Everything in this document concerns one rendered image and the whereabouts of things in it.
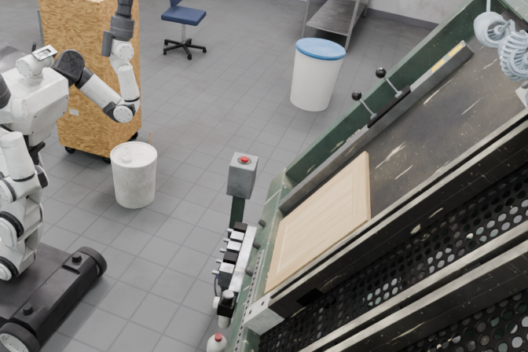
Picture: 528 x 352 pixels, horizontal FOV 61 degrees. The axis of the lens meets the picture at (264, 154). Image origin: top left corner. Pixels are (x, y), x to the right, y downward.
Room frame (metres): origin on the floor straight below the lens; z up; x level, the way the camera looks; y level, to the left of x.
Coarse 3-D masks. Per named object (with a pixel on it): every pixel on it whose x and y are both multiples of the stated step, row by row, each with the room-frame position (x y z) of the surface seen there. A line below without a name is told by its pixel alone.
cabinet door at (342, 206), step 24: (360, 168) 1.27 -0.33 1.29; (336, 192) 1.25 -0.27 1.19; (360, 192) 1.13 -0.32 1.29; (288, 216) 1.36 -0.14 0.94; (312, 216) 1.23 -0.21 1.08; (336, 216) 1.11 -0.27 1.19; (360, 216) 1.02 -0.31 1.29; (288, 240) 1.20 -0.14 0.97; (312, 240) 1.09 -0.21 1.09; (336, 240) 0.99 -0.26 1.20; (288, 264) 1.06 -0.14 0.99
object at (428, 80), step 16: (464, 48) 1.41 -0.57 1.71; (448, 64) 1.41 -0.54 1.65; (416, 80) 1.47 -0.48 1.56; (432, 80) 1.42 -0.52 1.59; (416, 96) 1.42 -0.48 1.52; (400, 112) 1.42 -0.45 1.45; (384, 128) 1.43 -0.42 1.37; (352, 144) 1.43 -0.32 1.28; (336, 160) 1.44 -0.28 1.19; (320, 176) 1.44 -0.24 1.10; (288, 192) 1.50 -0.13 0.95; (304, 192) 1.44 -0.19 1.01; (288, 208) 1.45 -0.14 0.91
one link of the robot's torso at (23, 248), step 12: (0, 228) 1.33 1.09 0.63; (12, 228) 1.33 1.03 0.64; (36, 228) 1.45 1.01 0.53; (12, 240) 1.33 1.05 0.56; (24, 240) 1.45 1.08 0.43; (36, 240) 1.46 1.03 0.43; (0, 252) 1.41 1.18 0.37; (12, 252) 1.38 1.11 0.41; (24, 252) 1.38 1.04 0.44; (12, 264) 1.38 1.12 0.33; (24, 264) 1.42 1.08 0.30; (12, 276) 1.37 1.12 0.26
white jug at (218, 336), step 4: (212, 336) 1.28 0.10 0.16; (216, 336) 1.26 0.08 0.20; (220, 336) 1.26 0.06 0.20; (208, 340) 1.27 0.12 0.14; (212, 340) 1.26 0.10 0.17; (216, 340) 1.25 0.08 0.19; (220, 340) 1.25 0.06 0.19; (224, 340) 1.27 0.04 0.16; (208, 344) 1.25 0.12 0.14; (212, 344) 1.24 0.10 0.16; (216, 344) 1.24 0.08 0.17; (220, 344) 1.25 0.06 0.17; (224, 344) 1.25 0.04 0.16; (208, 348) 1.24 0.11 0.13; (212, 348) 1.23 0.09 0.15; (216, 348) 1.23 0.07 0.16; (220, 348) 1.23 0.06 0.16; (224, 348) 1.24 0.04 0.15
